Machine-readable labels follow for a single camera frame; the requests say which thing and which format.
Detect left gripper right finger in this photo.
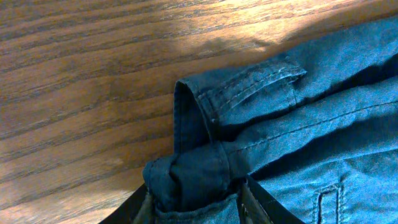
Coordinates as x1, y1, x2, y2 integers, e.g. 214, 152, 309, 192
238, 175, 304, 224

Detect dark blue shorts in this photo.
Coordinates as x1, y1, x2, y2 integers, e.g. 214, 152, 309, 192
143, 17, 397, 223

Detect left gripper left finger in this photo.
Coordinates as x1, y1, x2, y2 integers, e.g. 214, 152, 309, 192
99, 184, 152, 224

